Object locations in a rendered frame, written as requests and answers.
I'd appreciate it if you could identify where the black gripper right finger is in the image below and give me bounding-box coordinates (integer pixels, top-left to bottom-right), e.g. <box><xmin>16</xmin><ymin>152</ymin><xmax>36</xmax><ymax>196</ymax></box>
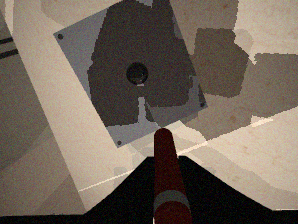
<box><xmin>178</xmin><ymin>155</ymin><xmax>298</xmax><ymax>224</ymax></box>

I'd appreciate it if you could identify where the dark red peg with grey band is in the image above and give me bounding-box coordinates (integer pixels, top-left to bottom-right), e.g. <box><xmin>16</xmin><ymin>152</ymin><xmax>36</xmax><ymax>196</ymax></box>
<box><xmin>154</xmin><ymin>128</ymin><xmax>192</xmax><ymax>224</ymax></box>

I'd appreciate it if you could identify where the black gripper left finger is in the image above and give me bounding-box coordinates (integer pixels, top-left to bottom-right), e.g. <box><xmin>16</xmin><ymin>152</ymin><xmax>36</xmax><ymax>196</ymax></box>
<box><xmin>0</xmin><ymin>156</ymin><xmax>155</xmax><ymax>224</ymax></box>

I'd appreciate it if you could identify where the dark grey square panel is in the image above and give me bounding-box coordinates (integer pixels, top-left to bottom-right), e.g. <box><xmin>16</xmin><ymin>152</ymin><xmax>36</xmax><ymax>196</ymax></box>
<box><xmin>53</xmin><ymin>0</ymin><xmax>208</xmax><ymax>148</ymax></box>

